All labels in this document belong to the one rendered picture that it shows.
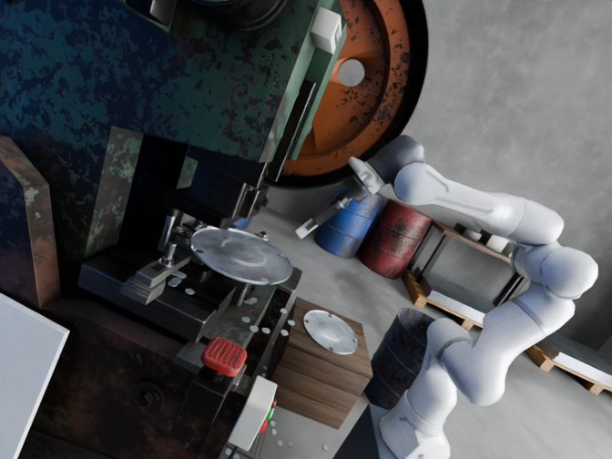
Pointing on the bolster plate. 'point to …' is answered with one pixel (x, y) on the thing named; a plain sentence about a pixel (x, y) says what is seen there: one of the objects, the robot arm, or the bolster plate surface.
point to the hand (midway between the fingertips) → (307, 228)
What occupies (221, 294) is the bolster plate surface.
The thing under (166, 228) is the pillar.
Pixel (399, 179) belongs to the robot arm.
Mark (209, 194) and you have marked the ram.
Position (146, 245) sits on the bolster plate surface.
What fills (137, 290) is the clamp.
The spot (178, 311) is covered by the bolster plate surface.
